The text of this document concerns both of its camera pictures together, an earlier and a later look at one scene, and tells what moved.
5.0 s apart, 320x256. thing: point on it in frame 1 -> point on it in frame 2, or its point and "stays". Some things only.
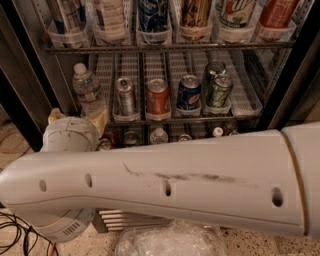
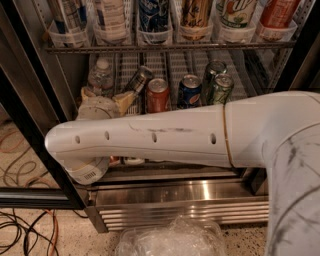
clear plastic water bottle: x=87 y=88 -> x=101 y=78
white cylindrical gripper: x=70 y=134 -> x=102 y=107
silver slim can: x=127 y=96 -> x=139 y=80
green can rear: x=215 y=67 stays
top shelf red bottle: x=278 y=13 stays
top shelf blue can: x=153 y=16 stays
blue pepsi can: x=189 y=93 stays
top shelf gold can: x=195 y=19 stays
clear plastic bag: x=179 y=237 stays
